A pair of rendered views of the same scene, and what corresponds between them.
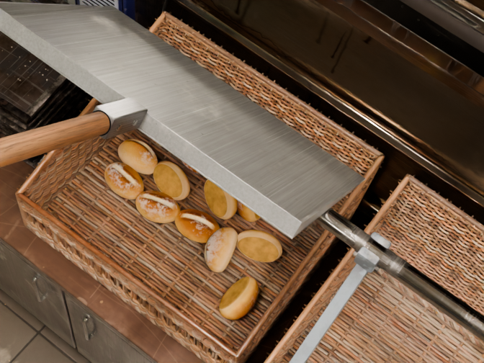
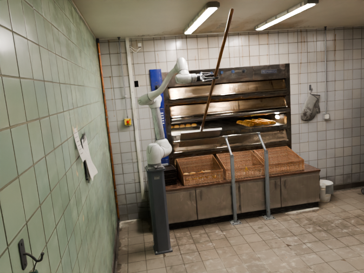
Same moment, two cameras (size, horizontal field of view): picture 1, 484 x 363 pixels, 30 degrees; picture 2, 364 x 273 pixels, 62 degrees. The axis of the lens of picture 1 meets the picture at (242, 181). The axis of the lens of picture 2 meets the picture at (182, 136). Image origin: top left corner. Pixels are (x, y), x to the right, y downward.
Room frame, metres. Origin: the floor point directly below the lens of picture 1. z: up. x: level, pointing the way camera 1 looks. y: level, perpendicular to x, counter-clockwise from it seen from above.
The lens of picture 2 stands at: (-2.39, 2.75, 1.86)
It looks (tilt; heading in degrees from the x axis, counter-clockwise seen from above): 9 degrees down; 323
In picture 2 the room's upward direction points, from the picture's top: 5 degrees counter-clockwise
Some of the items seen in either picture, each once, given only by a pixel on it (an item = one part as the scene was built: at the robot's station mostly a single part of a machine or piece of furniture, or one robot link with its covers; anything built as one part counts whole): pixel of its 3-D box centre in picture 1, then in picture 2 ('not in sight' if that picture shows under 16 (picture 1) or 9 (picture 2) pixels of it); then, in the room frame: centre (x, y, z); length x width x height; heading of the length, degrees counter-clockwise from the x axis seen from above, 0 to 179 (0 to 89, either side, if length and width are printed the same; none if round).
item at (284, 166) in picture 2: not in sight; (278, 159); (0.28, -0.97, 0.72); 0.56 x 0.49 x 0.28; 64
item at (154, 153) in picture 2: not in sight; (154, 153); (0.52, 0.99, 1.17); 0.18 x 0.16 x 0.22; 113
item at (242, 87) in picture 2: not in sight; (228, 88); (0.80, -0.55, 1.80); 1.79 x 0.11 x 0.19; 62
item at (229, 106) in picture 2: not in sight; (229, 106); (0.80, -0.55, 1.54); 1.79 x 0.11 x 0.19; 62
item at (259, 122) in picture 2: not in sight; (255, 122); (0.92, -1.27, 1.21); 0.61 x 0.48 x 0.06; 152
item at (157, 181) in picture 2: not in sight; (158, 209); (0.51, 1.00, 0.50); 0.21 x 0.21 x 1.00; 66
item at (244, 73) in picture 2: not in sight; (227, 75); (0.82, -0.57, 1.99); 1.80 x 0.08 x 0.21; 62
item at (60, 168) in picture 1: (196, 191); (199, 169); (0.84, 0.09, 0.72); 0.56 x 0.49 x 0.28; 63
